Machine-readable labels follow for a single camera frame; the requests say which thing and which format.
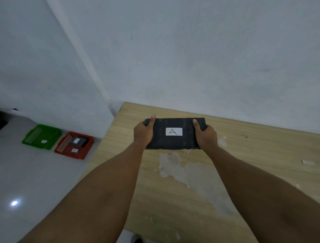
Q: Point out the person's right hand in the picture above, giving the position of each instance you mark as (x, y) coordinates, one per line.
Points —
(207, 138)

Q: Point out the person's left hand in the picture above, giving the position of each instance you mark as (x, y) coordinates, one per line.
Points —
(142, 134)

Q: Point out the person's right thumb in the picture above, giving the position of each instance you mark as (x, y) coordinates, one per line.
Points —
(196, 125)

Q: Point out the person's left thumb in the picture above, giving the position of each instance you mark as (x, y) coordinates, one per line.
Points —
(152, 124)

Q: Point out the dark cloth with label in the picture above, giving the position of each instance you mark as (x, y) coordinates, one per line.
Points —
(174, 134)

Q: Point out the person's left forearm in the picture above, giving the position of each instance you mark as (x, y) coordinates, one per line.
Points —
(82, 197)

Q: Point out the person's right forearm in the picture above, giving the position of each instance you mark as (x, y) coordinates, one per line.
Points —
(265, 197)

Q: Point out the wooden table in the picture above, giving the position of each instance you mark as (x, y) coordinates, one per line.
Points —
(200, 180)

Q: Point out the red plastic tray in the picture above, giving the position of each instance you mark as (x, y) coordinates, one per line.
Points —
(74, 145)

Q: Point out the green plastic tray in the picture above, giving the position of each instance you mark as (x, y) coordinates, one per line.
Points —
(42, 136)

